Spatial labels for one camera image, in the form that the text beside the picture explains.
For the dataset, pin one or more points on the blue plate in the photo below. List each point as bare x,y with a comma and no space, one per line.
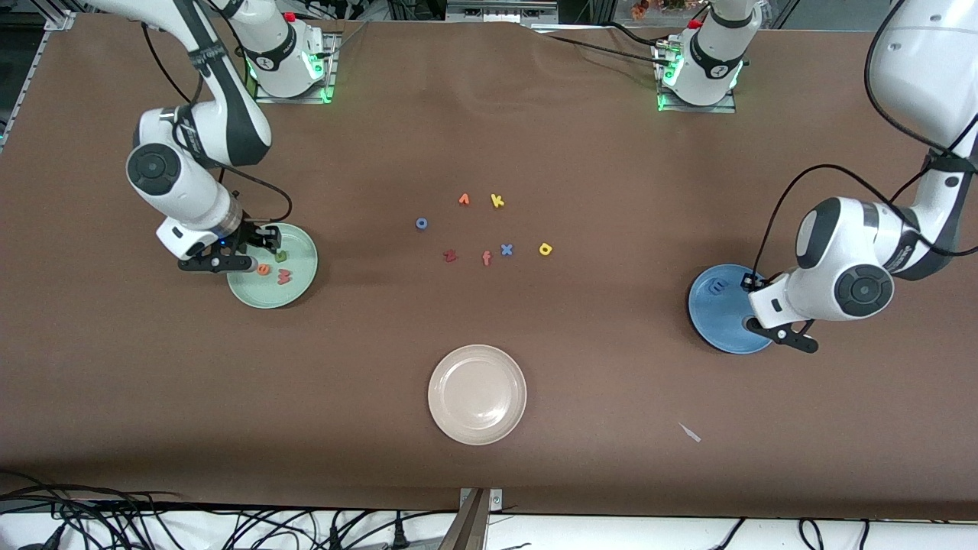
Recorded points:
714,313

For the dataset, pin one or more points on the pink foam letter w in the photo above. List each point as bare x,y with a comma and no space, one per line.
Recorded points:
284,277

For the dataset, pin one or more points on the beige plate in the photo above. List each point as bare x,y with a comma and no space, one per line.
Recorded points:
477,395

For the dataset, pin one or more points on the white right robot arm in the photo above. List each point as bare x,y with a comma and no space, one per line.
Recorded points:
183,191

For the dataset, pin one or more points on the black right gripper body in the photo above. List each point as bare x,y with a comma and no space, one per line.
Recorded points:
248,234

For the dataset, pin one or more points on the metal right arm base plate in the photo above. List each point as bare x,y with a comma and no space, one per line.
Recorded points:
294,98

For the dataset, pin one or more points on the silver aluminium frame rail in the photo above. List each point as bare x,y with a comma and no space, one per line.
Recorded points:
34,72

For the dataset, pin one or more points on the mint green plate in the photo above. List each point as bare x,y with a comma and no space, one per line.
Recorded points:
302,263

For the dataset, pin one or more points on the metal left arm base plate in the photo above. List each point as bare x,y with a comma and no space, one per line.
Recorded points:
695,108

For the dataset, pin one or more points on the blue foam letter m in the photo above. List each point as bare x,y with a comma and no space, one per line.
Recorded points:
718,287

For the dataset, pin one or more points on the silver table edge bracket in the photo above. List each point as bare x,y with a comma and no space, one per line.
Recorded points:
496,498

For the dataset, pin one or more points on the brown table covering sheet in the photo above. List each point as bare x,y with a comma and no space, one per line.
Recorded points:
489,114

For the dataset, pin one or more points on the grey power strip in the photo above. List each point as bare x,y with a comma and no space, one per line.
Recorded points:
497,11

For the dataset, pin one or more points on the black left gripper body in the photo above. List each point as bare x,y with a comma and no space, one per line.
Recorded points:
751,283

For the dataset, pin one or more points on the black power plug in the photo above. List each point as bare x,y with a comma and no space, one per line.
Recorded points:
334,537
397,535

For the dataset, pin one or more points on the grey metal post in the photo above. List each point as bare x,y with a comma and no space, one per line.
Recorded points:
470,527

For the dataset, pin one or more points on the small white paper scrap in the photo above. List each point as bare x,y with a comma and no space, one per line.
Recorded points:
690,432

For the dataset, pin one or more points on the orange leafy decoration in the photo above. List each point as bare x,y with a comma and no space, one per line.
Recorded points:
642,9

